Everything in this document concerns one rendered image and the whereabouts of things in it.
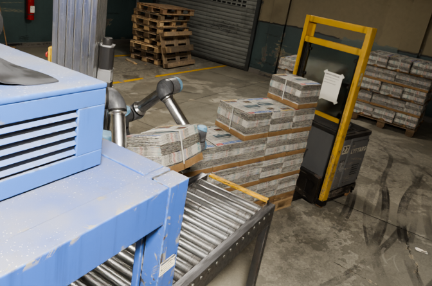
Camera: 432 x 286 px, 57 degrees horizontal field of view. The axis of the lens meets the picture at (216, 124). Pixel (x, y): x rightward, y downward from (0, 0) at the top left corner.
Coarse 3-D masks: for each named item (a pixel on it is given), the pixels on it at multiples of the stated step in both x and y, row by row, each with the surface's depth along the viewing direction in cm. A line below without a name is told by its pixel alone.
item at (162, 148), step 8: (128, 136) 220; (136, 136) 216; (144, 136) 213; (152, 136) 210; (160, 136) 209; (168, 136) 214; (176, 136) 220; (128, 144) 220; (136, 144) 217; (144, 144) 214; (152, 144) 211; (160, 144) 209; (168, 144) 215; (176, 144) 220; (136, 152) 218; (144, 152) 215; (152, 152) 213; (160, 152) 210; (168, 152) 214; (176, 152) 221; (152, 160) 213; (160, 160) 210; (168, 160) 215; (176, 160) 220
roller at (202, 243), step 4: (184, 232) 199; (188, 232) 199; (180, 236) 199; (184, 236) 198; (188, 236) 197; (192, 236) 197; (196, 236) 197; (188, 240) 197; (192, 240) 196; (196, 240) 195; (200, 240) 195; (204, 240) 195; (196, 244) 194; (200, 244) 194; (204, 244) 193; (208, 244) 193; (212, 244) 193; (204, 248) 192; (208, 248) 191; (212, 248) 191
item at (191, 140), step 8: (160, 128) 243; (168, 128) 238; (176, 128) 234; (184, 128) 229; (192, 128) 234; (184, 136) 227; (192, 136) 234; (184, 144) 227; (192, 144) 233; (192, 152) 234; (200, 152) 240
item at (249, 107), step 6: (228, 102) 336; (234, 102) 339; (240, 102) 342; (246, 102) 345; (252, 102) 349; (240, 108) 326; (246, 108) 329; (252, 108) 332; (258, 108) 335; (264, 108) 338
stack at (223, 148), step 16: (208, 128) 338; (208, 144) 304; (224, 144) 310; (240, 144) 320; (256, 144) 334; (272, 144) 348; (208, 160) 303; (224, 160) 315; (240, 160) 328; (272, 160) 356; (192, 176) 300; (208, 176) 310; (224, 176) 321; (240, 176) 335; (256, 176) 350; (272, 176) 365; (240, 192) 344; (256, 192) 358; (272, 192) 374
